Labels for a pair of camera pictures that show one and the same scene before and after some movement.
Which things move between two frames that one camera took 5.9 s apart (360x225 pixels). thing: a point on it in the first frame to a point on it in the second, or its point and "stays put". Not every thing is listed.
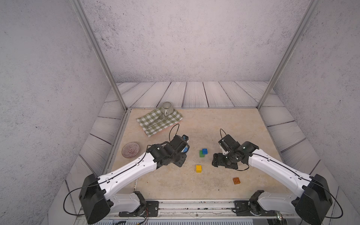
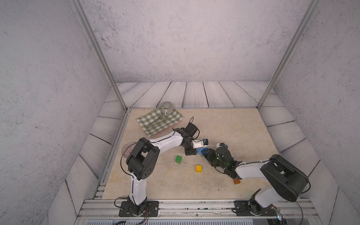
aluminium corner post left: [80, 11] stays put
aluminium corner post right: [311, 10] stays put
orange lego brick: [236, 180] stays put
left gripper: [183, 160] to [193, 151]
